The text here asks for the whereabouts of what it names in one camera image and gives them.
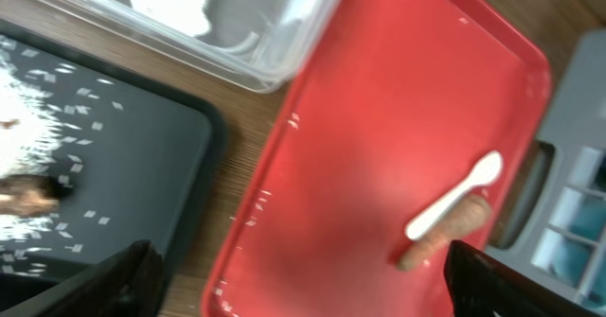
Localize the black waste tray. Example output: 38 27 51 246
1 22 227 304

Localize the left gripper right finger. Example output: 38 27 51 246
443 240 599 317

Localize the clear plastic waste bin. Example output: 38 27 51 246
38 0 341 93

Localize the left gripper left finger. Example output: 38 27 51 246
1 240 164 317

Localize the white rice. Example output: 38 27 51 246
0 37 124 278

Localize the white plastic spoon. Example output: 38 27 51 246
404 150 504 241

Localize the small light blue bowl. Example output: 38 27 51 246
550 197 605 309

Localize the red serving tray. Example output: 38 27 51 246
201 0 551 317

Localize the brown food scrap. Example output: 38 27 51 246
1 174 71 218

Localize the grey dishwasher rack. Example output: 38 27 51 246
486 29 605 308

